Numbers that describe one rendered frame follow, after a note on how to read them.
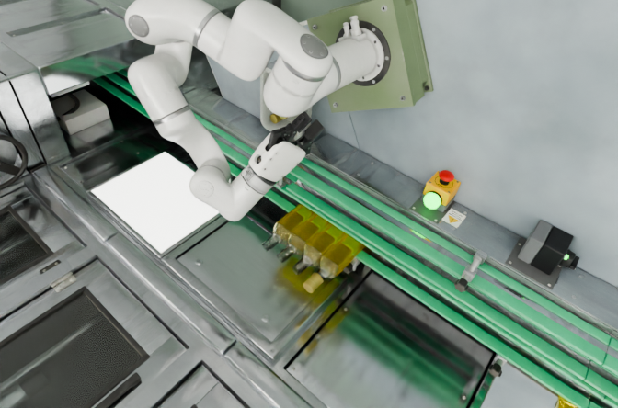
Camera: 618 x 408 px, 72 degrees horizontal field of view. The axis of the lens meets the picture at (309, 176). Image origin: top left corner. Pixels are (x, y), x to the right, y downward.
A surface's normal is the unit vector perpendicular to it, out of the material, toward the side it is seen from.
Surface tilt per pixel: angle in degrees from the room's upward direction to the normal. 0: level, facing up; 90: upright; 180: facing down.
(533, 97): 0
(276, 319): 90
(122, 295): 90
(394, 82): 3
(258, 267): 90
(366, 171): 90
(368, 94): 3
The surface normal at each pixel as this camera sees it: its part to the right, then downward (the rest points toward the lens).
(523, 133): -0.63, 0.48
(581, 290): 0.07, -0.74
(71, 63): 0.77, 0.47
